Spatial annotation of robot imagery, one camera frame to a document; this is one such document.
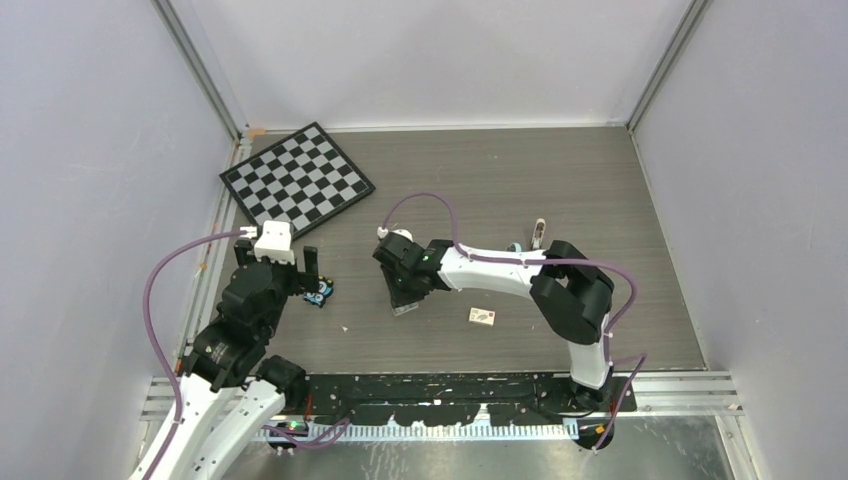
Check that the black white chessboard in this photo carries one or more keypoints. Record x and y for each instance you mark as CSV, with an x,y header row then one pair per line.
x,y
304,179

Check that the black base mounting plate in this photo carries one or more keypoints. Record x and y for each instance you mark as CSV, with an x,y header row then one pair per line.
x,y
454,399

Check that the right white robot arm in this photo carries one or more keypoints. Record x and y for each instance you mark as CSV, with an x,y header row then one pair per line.
x,y
574,297

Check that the blue owl eraser toy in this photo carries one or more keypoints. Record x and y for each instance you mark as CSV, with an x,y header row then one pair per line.
x,y
324,292

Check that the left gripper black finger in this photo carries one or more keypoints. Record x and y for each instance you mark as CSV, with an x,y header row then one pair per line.
x,y
244,252
310,276

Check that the small white staple box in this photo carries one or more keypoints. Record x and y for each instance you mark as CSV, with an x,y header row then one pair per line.
x,y
481,317

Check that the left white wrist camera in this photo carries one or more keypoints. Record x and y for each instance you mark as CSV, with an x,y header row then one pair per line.
x,y
272,241

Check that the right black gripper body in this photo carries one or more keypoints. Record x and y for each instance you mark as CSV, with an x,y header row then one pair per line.
x,y
402,291

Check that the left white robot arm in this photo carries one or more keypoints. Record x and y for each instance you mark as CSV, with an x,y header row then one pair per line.
x,y
229,388

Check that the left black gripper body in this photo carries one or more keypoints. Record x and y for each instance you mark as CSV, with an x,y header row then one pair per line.
x,y
287,279

